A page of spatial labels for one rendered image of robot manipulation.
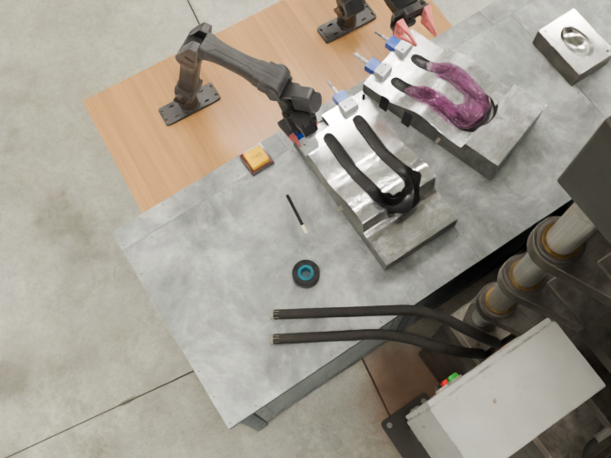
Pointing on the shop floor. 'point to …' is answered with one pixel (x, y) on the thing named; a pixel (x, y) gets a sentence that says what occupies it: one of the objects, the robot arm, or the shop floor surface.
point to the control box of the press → (497, 400)
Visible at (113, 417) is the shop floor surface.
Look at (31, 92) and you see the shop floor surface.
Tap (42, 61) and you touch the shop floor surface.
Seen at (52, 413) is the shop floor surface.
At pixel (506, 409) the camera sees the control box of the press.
